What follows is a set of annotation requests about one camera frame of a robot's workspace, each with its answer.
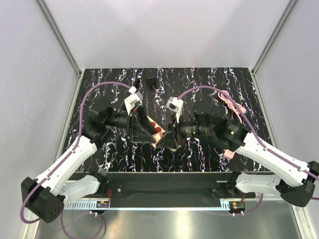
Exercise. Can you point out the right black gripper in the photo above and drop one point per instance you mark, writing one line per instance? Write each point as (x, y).
(169, 140)

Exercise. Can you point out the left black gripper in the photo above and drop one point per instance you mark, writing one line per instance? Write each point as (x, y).
(141, 130)

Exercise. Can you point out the beige red power strip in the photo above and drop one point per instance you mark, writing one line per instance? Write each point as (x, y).
(157, 127)

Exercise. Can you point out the pink square plug adapter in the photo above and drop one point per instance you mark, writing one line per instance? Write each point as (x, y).
(157, 137)

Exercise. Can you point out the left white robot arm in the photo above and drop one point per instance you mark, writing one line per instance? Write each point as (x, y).
(48, 194)

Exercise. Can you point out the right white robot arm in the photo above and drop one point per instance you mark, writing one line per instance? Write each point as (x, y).
(292, 179)

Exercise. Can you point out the black cube adapter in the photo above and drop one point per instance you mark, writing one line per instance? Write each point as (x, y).
(151, 79)

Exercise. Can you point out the pink power strip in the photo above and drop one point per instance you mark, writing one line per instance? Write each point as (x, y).
(228, 154)

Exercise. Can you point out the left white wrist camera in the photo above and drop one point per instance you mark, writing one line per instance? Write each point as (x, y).
(132, 99)

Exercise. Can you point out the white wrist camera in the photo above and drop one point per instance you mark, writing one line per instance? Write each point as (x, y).
(175, 105)
(132, 99)

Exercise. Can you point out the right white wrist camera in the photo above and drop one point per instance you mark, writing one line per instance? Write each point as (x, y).
(175, 105)

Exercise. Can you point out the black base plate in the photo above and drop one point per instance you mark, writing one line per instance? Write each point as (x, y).
(171, 190)

